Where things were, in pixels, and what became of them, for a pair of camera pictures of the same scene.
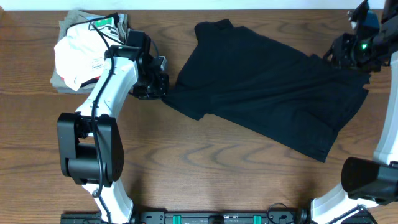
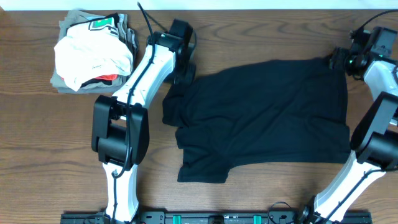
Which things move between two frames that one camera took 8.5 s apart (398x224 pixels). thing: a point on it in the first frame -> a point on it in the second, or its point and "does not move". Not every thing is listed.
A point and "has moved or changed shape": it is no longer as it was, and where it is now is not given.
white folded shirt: x=80 y=55 does not move
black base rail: x=291 y=216 does not move
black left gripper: x=161 y=91 -> x=189 y=77
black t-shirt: x=249 y=81 has moved or changed shape
